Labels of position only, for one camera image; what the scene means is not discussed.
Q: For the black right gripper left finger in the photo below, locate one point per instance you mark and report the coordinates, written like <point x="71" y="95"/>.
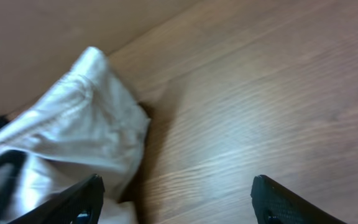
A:
<point x="81" y="204"/>

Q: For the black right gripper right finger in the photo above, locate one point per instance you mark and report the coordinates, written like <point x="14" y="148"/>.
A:
<point x="274" y="203"/>

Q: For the beige khaki shorts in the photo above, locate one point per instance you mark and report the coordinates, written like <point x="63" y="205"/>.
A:
<point x="86" y="123"/>

